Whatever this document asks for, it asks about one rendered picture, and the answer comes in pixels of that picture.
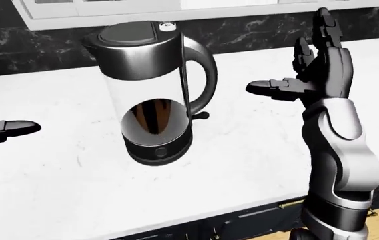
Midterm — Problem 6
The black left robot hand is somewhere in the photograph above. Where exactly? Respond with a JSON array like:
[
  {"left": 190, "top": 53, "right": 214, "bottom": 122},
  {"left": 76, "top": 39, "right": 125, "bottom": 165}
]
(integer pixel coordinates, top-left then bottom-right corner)
[{"left": 0, "top": 119, "right": 42, "bottom": 147}]

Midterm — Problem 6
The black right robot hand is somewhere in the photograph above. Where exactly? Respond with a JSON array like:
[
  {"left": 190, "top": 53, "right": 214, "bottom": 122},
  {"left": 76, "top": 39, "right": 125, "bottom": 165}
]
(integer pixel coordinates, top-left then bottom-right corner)
[{"left": 245, "top": 6, "right": 354, "bottom": 103}]

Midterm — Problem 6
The glass and steel electric kettle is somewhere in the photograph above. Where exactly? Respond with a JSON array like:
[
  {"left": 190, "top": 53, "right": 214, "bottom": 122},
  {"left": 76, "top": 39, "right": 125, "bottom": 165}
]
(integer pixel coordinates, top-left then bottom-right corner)
[{"left": 81, "top": 20, "right": 218, "bottom": 167}]

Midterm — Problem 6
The white wall cabinet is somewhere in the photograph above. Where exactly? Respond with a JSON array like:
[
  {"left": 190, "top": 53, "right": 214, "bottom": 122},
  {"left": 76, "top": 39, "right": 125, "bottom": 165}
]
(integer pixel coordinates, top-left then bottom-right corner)
[{"left": 10, "top": 0, "right": 379, "bottom": 32}]

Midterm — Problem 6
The dark base cabinet with handles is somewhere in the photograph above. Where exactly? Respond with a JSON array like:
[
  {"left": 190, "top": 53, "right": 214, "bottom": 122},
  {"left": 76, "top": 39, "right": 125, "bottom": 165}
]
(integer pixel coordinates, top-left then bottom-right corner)
[{"left": 99, "top": 172, "right": 379, "bottom": 240}]

